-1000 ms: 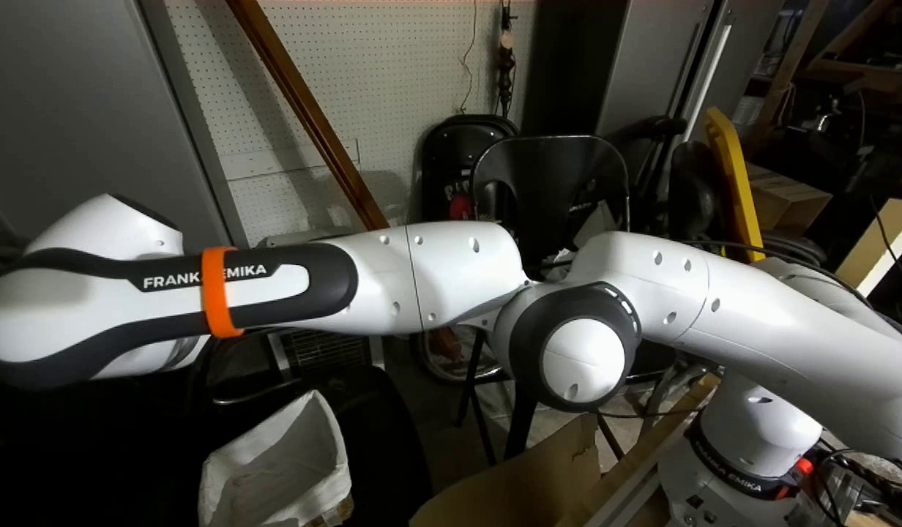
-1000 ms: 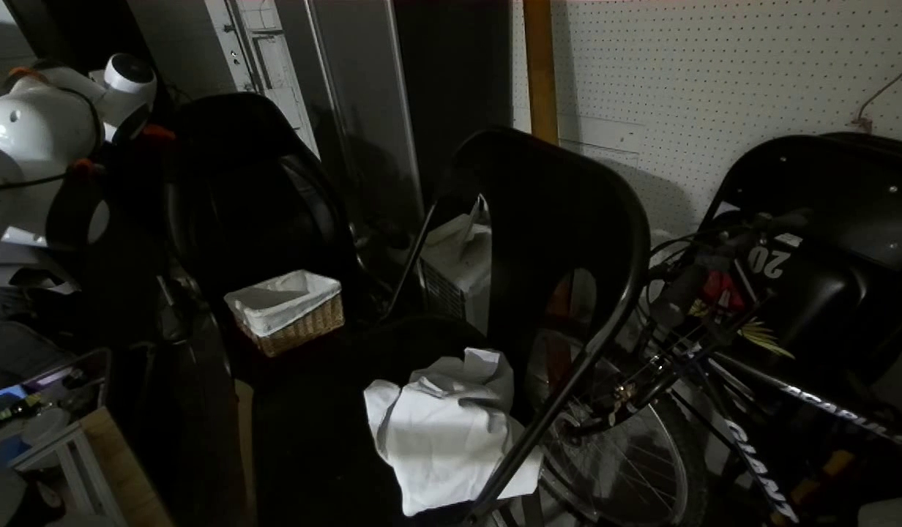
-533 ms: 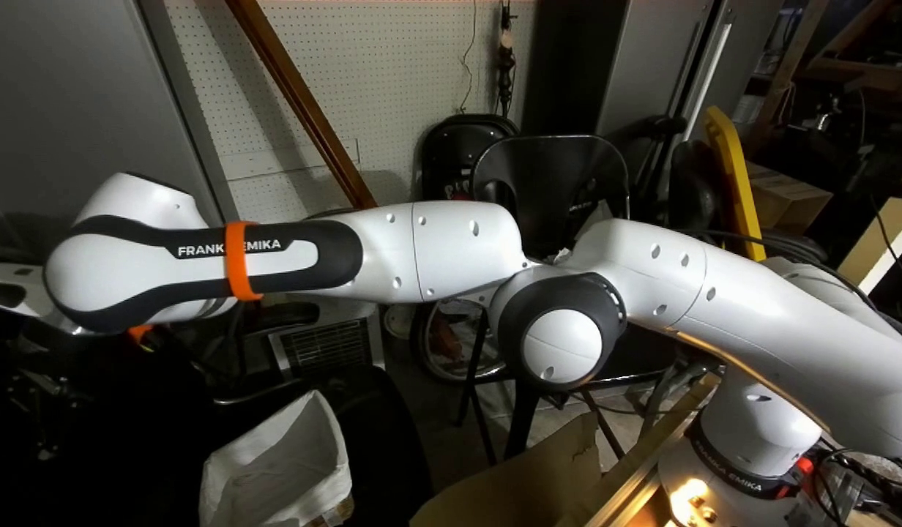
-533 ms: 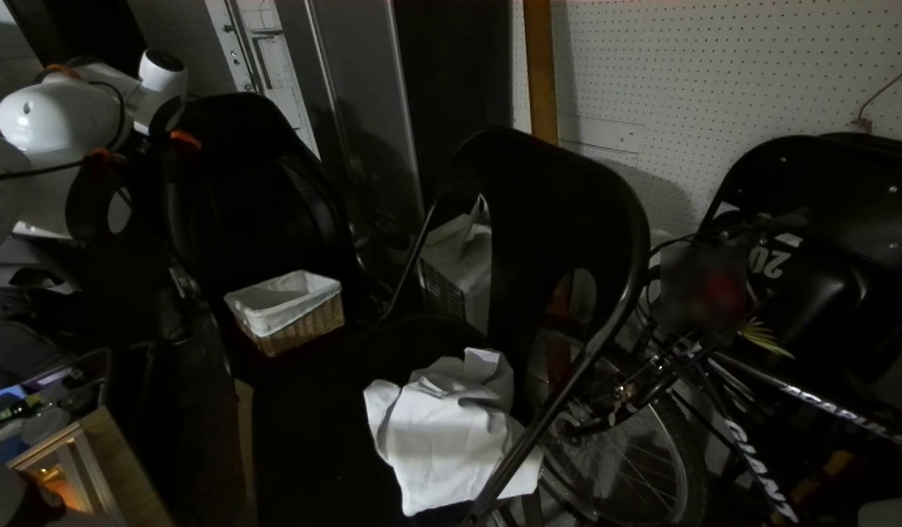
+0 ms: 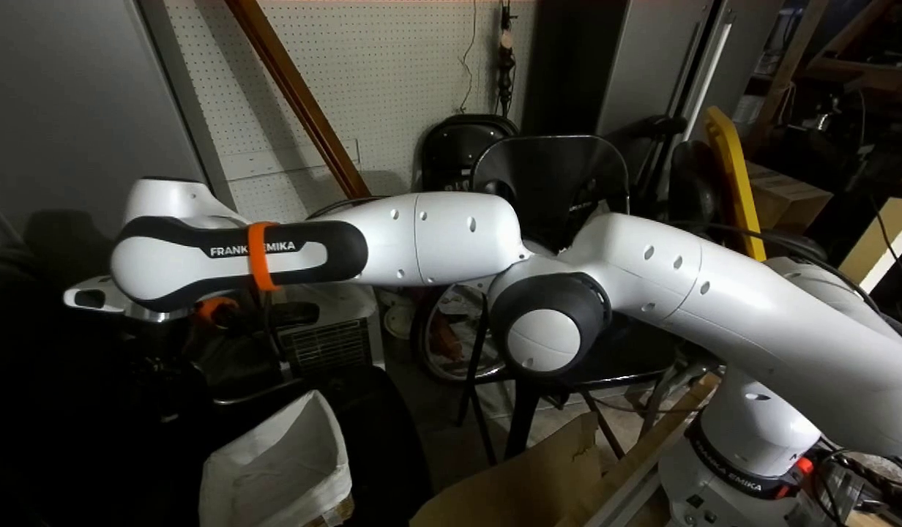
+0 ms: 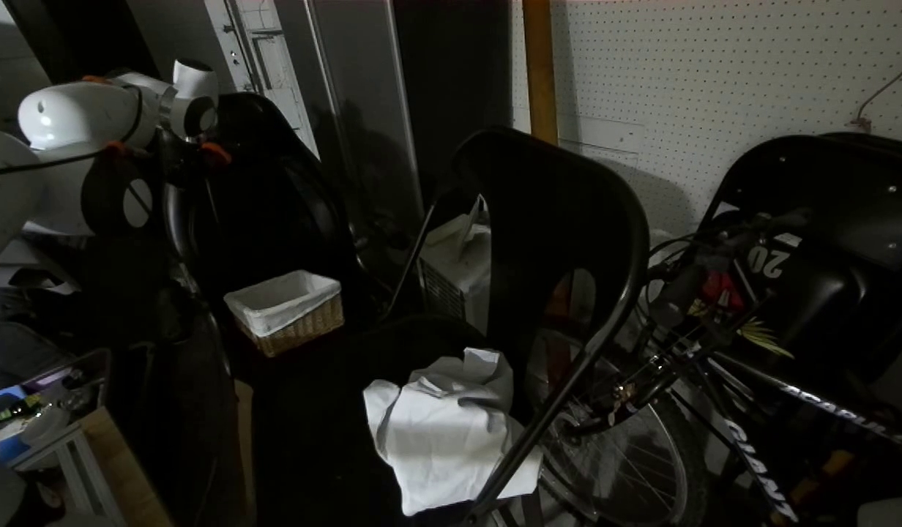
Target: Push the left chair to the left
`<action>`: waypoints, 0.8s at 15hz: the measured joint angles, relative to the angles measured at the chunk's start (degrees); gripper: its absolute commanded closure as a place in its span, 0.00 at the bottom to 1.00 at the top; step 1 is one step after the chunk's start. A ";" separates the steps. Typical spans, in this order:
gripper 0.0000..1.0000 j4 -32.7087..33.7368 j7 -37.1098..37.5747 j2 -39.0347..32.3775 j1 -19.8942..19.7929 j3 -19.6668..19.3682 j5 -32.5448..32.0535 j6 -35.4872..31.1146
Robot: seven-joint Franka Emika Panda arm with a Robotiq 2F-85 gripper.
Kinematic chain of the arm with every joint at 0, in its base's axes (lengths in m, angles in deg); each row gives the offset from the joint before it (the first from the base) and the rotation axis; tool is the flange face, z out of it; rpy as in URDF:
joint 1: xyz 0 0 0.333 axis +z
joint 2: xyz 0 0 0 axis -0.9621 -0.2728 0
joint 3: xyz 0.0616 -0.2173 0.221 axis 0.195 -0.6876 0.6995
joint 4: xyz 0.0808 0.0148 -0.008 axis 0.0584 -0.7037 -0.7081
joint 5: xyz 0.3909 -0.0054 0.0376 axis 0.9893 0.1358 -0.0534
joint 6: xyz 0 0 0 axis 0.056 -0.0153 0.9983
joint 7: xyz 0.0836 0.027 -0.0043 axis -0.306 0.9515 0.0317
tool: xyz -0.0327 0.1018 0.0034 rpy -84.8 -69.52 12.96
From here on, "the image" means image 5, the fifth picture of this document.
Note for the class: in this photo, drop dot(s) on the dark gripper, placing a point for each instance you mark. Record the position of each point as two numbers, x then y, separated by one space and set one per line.
233 349

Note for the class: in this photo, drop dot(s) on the yellow bar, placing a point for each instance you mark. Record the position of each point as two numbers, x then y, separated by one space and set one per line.
733 166

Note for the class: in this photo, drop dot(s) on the black chair with seat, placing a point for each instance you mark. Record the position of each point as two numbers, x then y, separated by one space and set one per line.
556 176

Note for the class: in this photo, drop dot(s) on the black folding chair behind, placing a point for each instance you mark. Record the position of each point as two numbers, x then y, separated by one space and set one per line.
451 151

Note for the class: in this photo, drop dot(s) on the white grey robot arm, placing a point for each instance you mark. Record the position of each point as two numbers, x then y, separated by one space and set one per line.
804 356

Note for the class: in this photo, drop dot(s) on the white bin with liner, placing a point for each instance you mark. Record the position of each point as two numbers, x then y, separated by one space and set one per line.
285 472

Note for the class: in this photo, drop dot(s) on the black office chair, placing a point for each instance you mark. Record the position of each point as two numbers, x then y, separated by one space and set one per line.
97 415

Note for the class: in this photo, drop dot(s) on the cardboard box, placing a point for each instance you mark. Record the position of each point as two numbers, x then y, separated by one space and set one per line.
552 485

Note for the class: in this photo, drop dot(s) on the long brown wooden plank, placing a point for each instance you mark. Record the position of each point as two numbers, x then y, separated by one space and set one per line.
293 88

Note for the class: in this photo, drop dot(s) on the bicycle wheel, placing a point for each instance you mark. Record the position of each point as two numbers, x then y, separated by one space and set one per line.
446 336

